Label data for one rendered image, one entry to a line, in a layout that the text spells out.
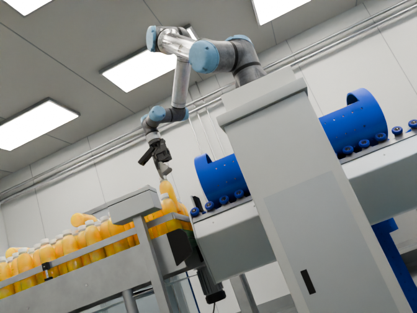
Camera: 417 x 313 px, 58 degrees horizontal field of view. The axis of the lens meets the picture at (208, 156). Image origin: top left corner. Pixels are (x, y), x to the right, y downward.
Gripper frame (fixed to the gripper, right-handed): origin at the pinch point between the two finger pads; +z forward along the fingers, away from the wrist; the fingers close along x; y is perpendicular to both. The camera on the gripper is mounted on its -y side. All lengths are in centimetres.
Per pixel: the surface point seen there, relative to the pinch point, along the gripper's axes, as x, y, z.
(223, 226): -11.7, 22.4, 35.5
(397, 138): -9, 107, 27
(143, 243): -28.7, -9.1, 31.7
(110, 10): 121, -29, -221
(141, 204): -31.8, -4.1, 16.6
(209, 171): -11.9, 25.3, 9.2
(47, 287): -21, -61, 33
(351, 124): -12, 92, 14
